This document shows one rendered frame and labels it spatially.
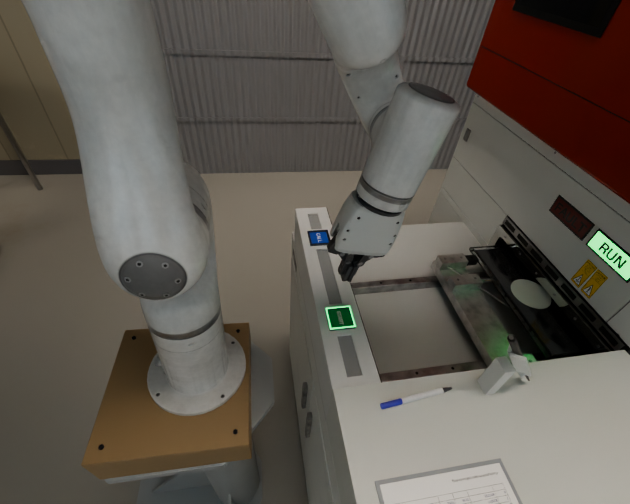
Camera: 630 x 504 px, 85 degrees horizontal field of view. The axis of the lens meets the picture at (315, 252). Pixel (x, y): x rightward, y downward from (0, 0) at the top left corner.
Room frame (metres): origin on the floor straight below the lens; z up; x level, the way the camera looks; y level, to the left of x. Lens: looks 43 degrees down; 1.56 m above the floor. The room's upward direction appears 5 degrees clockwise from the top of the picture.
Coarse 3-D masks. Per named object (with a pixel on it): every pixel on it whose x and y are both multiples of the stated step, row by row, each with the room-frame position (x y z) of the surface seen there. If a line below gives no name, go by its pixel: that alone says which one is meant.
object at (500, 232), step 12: (504, 228) 0.83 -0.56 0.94; (492, 240) 0.84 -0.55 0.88; (504, 240) 0.80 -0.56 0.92; (516, 240) 0.78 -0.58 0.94; (516, 252) 0.75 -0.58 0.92; (528, 264) 0.69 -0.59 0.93; (540, 276) 0.65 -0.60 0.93; (552, 288) 0.60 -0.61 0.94; (564, 300) 0.56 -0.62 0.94; (564, 312) 0.54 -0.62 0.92; (576, 312) 0.53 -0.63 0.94; (576, 324) 0.51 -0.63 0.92; (588, 324) 0.49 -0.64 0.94; (588, 336) 0.47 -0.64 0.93; (600, 336) 0.46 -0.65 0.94; (600, 348) 0.44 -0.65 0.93; (612, 348) 0.43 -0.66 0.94
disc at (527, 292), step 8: (520, 280) 0.66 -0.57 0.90; (528, 280) 0.66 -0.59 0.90; (512, 288) 0.63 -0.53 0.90; (520, 288) 0.63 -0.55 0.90; (528, 288) 0.63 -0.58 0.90; (536, 288) 0.63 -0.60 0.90; (520, 296) 0.60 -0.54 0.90; (528, 296) 0.60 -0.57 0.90; (536, 296) 0.61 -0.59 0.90; (544, 296) 0.61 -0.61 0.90; (528, 304) 0.58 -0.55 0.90; (536, 304) 0.58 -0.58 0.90; (544, 304) 0.58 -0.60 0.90
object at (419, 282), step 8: (480, 272) 0.73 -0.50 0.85; (384, 280) 0.66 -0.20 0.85; (392, 280) 0.66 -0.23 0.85; (400, 280) 0.67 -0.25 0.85; (408, 280) 0.67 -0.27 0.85; (416, 280) 0.67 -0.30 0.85; (424, 280) 0.68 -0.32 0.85; (432, 280) 0.68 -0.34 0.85; (352, 288) 0.62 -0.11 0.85; (360, 288) 0.63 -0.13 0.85; (368, 288) 0.63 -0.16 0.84; (376, 288) 0.64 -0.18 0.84; (384, 288) 0.64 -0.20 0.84; (392, 288) 0.65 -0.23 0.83; (400, 288) 0.65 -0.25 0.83; (408, 288) 0.66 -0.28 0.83; (416, 288) 0.67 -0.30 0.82
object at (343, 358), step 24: (312, 216) 0.79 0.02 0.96; (312, 264) 0.59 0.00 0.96; (336, 264) 0.60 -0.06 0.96; (312, 288) 0.52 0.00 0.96; (336, 288) 0.53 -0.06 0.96; (312, 312) 0.48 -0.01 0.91; (312, 336) 0.46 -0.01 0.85; (336, 336) 0.39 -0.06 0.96; (360, 336) 0.40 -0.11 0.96; (336, 360) 0.34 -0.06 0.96; (360, 360) 0.34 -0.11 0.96; (336, 384) 0.29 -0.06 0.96; (360, 384) 0.30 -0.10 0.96
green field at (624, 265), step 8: (600, 232) 0.61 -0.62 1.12; (592, 240) 0.61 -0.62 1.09; (600, 240) 0.60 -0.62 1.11; (608, 240) 0.58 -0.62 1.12; (592, 248) 0.60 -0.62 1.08; (600, 248) 0.59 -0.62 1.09; (608, 248) 0.57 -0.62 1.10; (616, 248) 0.56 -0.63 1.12; (608, 256) 0.56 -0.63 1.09; (616, 256) 0.55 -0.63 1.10; (624, 256) 0.54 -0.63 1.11; (616, 264) 0.54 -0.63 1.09; (624, 264) 0.53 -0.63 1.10; (624, 272) 0.52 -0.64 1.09
